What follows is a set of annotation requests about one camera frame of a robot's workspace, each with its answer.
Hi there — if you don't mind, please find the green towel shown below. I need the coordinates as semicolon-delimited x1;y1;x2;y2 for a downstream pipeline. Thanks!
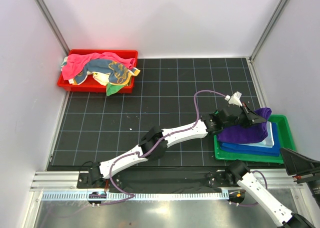
106;83;124;96

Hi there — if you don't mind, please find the aluminium frame post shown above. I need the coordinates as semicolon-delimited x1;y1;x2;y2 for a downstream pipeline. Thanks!
35;0;70;54
249;0;290;63

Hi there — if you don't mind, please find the green plastic bin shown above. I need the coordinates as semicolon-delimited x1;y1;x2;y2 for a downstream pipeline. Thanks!
213;115;297;165

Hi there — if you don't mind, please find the yellow patterned towel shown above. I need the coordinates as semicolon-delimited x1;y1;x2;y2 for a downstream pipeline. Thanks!
68;59;140;86

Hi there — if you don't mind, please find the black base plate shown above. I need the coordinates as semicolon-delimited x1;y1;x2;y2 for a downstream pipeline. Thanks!
76;167;256;194

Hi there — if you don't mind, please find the left aluminium frame post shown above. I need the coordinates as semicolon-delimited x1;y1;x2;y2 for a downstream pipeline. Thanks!
35;0;70;54

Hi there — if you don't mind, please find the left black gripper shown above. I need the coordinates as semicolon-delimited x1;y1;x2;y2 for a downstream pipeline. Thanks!
222;104;267;130

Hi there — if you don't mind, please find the purple towel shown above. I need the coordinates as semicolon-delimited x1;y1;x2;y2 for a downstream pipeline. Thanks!
217;107;272;144

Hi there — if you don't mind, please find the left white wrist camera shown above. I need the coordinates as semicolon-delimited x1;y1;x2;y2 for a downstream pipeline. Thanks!
224;91;242;107

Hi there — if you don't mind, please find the pastel patterned towel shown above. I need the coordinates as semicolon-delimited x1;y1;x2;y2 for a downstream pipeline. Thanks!
241;121;275;148

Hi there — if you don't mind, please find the black grid mat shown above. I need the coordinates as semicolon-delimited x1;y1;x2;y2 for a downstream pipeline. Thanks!
48;58;261;171

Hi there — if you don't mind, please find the right aluminium frame post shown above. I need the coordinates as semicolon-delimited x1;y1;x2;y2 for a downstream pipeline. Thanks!
249;0;290;63

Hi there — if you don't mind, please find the blue towel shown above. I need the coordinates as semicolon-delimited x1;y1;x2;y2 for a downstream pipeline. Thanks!
220;122;281;157

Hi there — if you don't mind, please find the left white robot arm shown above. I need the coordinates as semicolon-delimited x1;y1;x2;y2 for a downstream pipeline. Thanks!
88;103;267;188

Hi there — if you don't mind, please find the aluminium front rail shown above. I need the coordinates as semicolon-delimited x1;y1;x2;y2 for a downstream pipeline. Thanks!
29;169;304;192

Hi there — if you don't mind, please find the perforated cable duct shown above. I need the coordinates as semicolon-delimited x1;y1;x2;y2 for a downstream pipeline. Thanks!
41;190;229;202

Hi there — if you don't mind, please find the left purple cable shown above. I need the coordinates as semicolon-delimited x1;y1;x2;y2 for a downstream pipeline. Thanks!
98;90;231;206

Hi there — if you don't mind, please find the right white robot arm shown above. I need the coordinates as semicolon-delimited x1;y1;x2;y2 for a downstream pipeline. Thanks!
225;148;320;228

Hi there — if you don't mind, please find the pink towel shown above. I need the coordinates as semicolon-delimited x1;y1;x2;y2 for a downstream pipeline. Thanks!
61;52;136;80

